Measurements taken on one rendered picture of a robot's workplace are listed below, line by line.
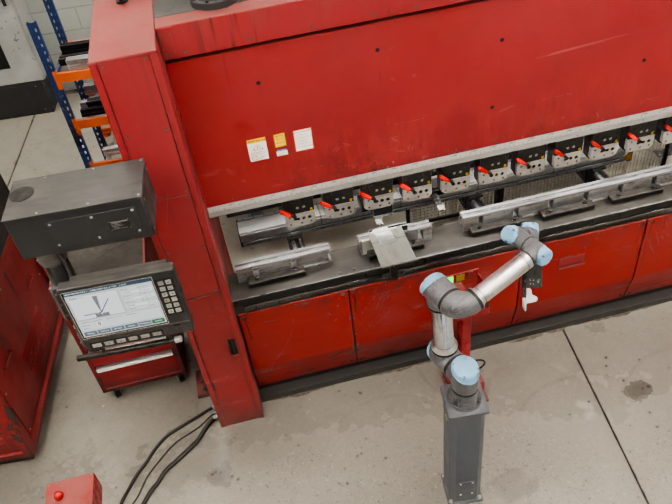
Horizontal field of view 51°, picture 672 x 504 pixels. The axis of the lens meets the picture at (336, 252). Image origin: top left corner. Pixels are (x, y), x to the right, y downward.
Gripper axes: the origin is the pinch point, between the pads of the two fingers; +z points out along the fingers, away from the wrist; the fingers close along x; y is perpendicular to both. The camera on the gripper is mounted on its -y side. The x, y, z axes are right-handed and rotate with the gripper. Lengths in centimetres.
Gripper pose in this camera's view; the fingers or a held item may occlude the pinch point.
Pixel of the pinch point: (523, 307)
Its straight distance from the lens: 303.7
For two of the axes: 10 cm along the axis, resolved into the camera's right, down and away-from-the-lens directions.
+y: 9.7, 0.1, -2.5
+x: 2.5, 0.7, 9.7
